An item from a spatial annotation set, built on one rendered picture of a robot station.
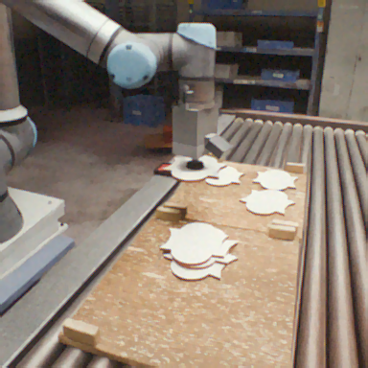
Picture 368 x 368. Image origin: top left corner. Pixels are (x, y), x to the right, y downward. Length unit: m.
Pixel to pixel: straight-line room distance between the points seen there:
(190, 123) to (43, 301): 0.44
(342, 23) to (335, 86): 0.83
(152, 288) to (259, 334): 0.20
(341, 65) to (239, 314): 4.91
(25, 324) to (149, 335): 0.22
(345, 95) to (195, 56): 4.77
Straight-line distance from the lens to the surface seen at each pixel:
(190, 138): 0.75
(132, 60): 0.59
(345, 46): 5.35
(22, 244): 0.89
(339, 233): 0.92
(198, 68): 0.72
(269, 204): 0.95
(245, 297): 0.66
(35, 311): 0.70
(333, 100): 5.43
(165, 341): 0.58
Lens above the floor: 1.37
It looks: 24 degrees down
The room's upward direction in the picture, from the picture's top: straight up
